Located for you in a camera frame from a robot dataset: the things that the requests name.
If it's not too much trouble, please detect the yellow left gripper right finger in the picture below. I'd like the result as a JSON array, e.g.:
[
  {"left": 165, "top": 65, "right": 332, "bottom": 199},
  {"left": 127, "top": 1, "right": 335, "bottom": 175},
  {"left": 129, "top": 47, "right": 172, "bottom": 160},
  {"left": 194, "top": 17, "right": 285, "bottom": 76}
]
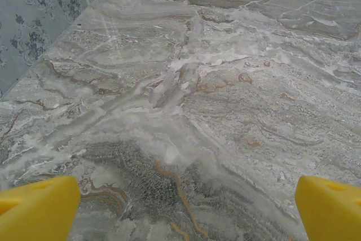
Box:
[{"left": 294, "top": 175, "right": 361, "bottom": 241}]

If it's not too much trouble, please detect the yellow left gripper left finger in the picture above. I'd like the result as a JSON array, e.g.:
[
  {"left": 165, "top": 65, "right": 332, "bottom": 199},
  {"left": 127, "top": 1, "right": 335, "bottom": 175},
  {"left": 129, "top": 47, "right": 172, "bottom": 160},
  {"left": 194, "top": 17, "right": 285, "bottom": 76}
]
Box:
[{"left": 0, "top": 176, "right": 82, "bottom": 241}]

